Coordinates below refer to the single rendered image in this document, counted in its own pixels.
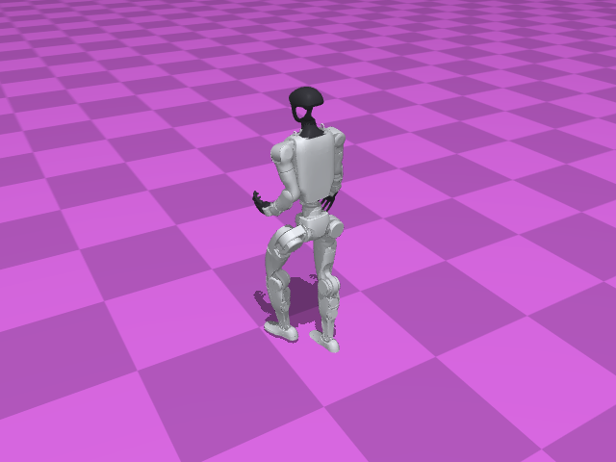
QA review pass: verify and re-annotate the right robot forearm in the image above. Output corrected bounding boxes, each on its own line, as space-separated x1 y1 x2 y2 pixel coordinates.
330 164 343 197

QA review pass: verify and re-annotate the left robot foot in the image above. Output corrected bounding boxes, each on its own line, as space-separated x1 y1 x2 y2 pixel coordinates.
264 321 298 341

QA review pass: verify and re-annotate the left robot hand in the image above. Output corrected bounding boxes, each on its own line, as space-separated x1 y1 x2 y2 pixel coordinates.
252 191 270 214

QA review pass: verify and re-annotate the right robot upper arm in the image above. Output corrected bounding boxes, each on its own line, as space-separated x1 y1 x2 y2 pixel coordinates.
327 126 346 175

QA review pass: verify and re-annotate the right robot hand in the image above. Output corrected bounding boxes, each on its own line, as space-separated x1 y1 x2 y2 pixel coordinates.
318 192 338 212

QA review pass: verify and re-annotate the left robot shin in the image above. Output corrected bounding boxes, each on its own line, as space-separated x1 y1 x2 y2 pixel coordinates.
266 276 291 330

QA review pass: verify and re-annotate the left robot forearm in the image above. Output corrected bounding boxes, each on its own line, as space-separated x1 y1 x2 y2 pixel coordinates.
262 191 293 217

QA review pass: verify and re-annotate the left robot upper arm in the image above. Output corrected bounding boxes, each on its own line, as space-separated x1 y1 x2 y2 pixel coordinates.
270 140 301 203

